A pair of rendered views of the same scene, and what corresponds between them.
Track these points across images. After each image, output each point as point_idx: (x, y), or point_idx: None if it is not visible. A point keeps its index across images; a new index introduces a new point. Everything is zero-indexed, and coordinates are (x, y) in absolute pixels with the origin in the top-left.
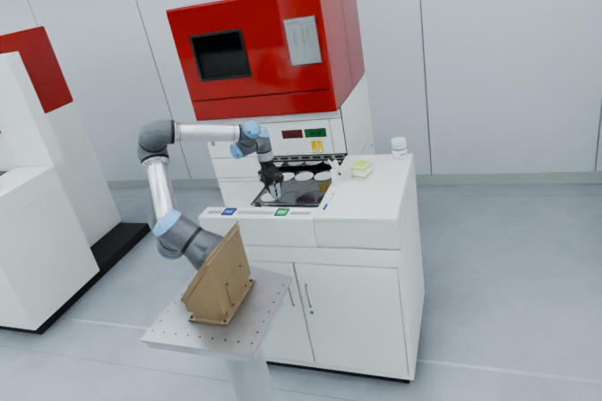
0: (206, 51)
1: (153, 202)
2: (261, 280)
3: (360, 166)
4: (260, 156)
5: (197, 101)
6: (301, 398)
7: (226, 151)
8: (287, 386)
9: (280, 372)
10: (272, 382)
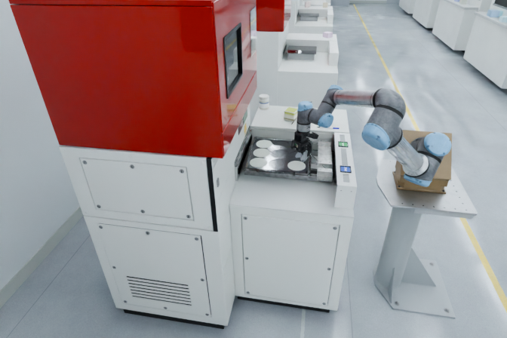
0: (227, 56)
1: (416, 156)
2: (390, 170)
3: (296, 109)
4: (310, 124)
5: (224, 129)
6: (351, 266)
7: (222, 184)
8: (344, 276)
9: None
10: (343, 286)
